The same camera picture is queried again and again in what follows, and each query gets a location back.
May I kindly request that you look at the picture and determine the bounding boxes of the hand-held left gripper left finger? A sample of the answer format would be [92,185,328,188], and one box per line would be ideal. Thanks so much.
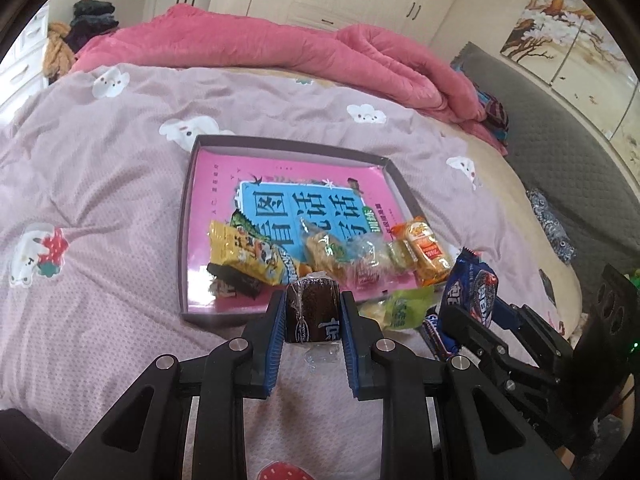
[52,289,288,480]

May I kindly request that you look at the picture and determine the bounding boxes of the dark grey shallow box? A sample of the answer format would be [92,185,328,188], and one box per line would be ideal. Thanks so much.
[178,134,426,330]

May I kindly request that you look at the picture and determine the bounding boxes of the brown cake roll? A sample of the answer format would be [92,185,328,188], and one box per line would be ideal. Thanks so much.
[284,272,342,345]

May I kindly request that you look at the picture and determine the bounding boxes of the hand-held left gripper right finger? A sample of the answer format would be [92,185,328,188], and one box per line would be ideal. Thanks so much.
[340,290,573,480]

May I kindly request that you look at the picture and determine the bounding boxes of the pink quilt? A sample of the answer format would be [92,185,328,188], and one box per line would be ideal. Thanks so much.
[67,2,509,157]

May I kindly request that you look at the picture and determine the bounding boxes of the dark blue snack bar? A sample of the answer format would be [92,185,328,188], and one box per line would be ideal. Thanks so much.
[420,312,459,361]

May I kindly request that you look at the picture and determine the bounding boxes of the white drawer cabinet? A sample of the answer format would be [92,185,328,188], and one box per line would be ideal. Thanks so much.
[0,5,51,111]

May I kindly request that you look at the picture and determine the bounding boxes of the pile of dark clothes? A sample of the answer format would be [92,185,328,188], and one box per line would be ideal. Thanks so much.
[67,0,121,53]

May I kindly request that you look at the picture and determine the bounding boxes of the dark patterned pillow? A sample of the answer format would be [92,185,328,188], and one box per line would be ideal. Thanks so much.
[525,187,577,264]

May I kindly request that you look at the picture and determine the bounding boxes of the beige bed sheet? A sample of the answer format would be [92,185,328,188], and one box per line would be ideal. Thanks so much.
[440,119,585,341]

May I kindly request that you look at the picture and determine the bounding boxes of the pink book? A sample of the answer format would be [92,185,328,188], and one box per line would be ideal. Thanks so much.
[187,152,418,311]

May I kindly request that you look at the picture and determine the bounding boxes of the blue snack packet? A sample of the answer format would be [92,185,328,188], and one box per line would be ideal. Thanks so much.
[440,247,501,333]

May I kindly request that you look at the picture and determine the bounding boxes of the small pale wrapped pastry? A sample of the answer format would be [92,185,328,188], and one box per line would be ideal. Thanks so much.
[387,240,417,272]

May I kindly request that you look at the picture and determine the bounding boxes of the striped clothes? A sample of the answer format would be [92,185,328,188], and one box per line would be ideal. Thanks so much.
[450,57,511,147]

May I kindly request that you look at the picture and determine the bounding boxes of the floral wall painting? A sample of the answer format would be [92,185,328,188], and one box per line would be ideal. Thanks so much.
[500,0,640,136]

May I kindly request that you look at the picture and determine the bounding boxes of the lilac printed bed sheet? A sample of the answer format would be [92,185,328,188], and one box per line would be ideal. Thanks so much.
[0,62,501,480]

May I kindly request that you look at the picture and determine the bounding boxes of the black and yellow snack packet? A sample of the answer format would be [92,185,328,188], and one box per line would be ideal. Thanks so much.
[206,264,264,302]

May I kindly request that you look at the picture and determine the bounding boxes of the clear pastry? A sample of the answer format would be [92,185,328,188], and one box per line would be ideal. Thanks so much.
[349,239,392,287]

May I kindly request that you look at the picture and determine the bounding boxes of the green pea snack packet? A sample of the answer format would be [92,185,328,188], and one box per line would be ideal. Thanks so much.
[230,211,272,242]

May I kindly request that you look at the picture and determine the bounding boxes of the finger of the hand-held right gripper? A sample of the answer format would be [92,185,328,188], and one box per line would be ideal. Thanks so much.
[442,304,577,412]
[492,301,577,367]

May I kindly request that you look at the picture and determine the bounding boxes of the grey padded headboard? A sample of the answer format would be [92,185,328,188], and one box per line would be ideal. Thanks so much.
[450,42,640,311]

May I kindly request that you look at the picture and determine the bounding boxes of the orange rice cracker packet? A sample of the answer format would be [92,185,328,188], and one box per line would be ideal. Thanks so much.
[391,217,454,287]

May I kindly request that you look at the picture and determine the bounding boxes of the clear bag of yellow crackers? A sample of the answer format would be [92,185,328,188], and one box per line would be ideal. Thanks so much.
[300,216,352,278]

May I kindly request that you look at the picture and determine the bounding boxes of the tan knitted cloth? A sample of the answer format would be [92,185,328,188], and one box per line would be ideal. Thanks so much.
[42,22,77,79]

